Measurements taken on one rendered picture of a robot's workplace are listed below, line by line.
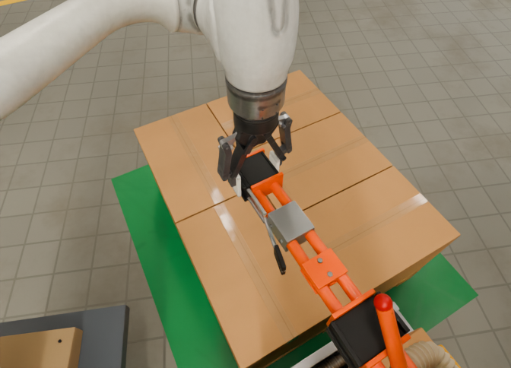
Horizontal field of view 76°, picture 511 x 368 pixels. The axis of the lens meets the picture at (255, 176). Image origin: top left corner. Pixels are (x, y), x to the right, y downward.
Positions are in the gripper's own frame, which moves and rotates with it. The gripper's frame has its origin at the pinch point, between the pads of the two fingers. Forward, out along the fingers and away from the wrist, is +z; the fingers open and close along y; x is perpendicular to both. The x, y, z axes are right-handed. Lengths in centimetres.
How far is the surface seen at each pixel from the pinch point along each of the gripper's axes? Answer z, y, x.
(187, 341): 120, -35, 4
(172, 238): 120, -22, 58
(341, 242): 66, 37, -4
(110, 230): 121, -52, 81
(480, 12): 120, 334, 142
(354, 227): 66, 46, -1
